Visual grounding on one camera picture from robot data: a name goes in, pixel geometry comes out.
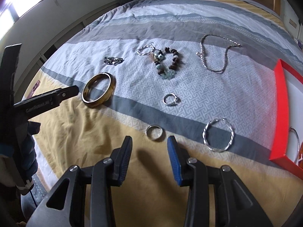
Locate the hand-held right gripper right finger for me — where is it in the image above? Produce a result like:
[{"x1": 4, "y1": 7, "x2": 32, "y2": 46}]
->
[{"x1": 167, "y1": 136, "x2": 273, "y2": 227}]

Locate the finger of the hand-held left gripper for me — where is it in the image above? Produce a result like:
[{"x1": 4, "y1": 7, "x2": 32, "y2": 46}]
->
[{"x1": 50, "y1": 85, "x2": 80, "y2": 105}]

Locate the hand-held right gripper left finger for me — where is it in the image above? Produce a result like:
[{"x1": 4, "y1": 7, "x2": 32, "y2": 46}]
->
[{"x1": 26, "y1": 136, "x2": 133, "y2": 227}]

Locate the silver band ring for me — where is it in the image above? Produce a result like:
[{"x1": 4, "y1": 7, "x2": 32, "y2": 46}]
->
[{"x1": 146, "y1": 124, "x2": 164, "y2": 141}]

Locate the gold bangle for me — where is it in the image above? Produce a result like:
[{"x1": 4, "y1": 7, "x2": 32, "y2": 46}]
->
[{"x1": 82, "y1": 72, "x2": 117, "y2": 109}]

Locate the twisted silver hoop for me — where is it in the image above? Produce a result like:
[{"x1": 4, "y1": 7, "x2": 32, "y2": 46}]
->
[{"x1": 137, "y1": 43, "x2": 155, "y2": 57}]

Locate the red box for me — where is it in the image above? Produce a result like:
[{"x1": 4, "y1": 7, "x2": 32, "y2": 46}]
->
[{"x1": 269, "y1": 59, "x2": 303, "y2": 173}]

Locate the silver necklace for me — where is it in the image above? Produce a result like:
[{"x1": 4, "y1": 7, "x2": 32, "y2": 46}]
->
[{"x1": 196, "y1": 34, "x2": 242, "y2": 74}]

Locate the pink phone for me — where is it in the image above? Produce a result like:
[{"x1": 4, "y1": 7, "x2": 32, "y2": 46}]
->
[{"x1": 27, "y1": 80, "x2": 41, "y2": 100}]

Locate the white low cabinet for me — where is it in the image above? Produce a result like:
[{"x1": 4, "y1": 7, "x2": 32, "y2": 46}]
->
[{"x1": 14, "y1": 9, "x2": 95, "y2": 81}]

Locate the twisted silver bangle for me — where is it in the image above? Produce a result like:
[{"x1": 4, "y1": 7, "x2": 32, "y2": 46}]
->
[{"x1": 203, "y1": 118, "x2": 236, "y2": 152}]

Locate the striped bed blanket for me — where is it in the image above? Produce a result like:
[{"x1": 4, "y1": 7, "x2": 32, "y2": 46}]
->
[{"x1": 20, "y1": 0, "x2": 303, "y2": 227}]

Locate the window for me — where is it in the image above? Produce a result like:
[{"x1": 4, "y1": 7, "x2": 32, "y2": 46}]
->
[{"x1": 0, "y1": 0, "x2": 51, "y2": 43}]

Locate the thin silver bangle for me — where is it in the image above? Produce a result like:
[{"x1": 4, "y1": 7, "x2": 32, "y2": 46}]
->
[{"x1": 288, "y1": 127, "x2": 301, "y2": 165}]

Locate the dark chain bracelet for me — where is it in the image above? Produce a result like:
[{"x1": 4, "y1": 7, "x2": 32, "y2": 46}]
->
[{"x1": 103, "y1": 56, "x2": 124, "y2": 66}]

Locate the silver open ring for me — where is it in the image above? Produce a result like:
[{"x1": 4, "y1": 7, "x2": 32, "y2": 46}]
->
[{"x1": 162, "y1": 93, "x2": 182, "y2": 106}]

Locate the blue green beaded bracelet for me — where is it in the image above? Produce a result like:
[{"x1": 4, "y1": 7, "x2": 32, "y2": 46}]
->
[{"x1": 153, "y1": 52, "x2": 176, "y2": 79}]

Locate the blue cable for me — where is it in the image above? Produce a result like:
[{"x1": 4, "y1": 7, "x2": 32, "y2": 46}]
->
[{"x1": 30, "y1": 189, "x2": 38, "y2": 208}]

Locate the brown beaded bracelet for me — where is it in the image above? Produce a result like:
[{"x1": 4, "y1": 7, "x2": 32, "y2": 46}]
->
[{"x1": 164, "y1": 47, "x2": 184, "y2": 72}]

